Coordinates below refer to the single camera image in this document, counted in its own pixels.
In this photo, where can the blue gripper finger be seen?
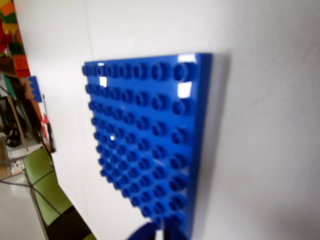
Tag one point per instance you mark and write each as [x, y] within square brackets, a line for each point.
[172, 232]
[147, 232]

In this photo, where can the green black chair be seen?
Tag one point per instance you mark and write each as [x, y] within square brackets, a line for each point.
[47, 190]

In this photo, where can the blue 8x8 studded baseplate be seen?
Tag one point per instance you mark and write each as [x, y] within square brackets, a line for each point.
[150, 125]

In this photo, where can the black cart wheel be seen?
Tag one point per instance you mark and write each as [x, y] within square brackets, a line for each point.
[12, 138]

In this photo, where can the yellow block in pile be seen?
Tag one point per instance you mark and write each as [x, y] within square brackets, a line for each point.
[9, 28]

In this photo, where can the orange block in pile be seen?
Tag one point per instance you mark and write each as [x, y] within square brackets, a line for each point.
[22, 65]

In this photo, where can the small blue block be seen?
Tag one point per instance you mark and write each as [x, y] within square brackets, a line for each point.
[35, 88]

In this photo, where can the green block in pile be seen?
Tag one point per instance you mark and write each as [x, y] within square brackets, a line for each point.
[16, 49]

